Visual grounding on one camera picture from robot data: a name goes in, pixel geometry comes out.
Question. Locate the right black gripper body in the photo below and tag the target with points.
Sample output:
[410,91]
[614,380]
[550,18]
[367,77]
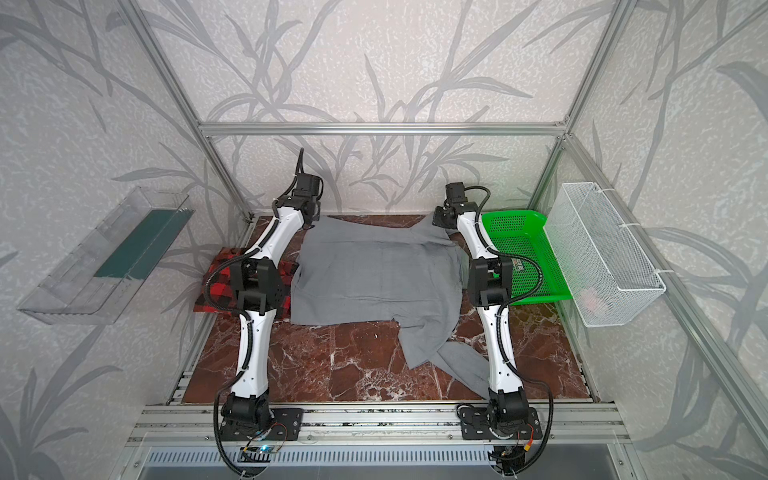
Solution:
[442,218]

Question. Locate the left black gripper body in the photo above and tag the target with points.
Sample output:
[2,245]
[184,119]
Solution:
[309,212]

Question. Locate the grey long sleeve shirt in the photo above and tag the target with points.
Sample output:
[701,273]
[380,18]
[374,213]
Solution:
[351,272]

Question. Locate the green plastic basket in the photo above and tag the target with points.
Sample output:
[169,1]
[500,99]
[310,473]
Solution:
[521,232]

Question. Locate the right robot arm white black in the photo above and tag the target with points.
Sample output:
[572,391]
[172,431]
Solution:
[490,292]

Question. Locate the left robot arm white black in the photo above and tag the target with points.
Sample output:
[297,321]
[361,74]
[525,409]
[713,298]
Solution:
[260,292]

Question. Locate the red black plaid shirt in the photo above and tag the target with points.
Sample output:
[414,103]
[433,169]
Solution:
[222,292]

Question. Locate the aluminium frame horizontal bar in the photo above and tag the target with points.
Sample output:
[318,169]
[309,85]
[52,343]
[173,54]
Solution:
[372,128]

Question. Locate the pink object in wire basket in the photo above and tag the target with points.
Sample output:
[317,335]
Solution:
[592,302]

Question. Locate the white wire mesh basket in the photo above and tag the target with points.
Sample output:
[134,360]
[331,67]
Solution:
[595,247]

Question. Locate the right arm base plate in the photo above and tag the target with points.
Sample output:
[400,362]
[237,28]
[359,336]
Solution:
[475,425]

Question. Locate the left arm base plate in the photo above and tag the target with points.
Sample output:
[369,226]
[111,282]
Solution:
[284,426]

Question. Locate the clear acrylic wall shelf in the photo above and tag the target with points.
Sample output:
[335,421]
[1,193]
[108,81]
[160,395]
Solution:
[95,282]

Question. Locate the aluminium mounting rail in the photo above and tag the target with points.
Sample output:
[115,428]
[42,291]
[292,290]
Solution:
[367,424]

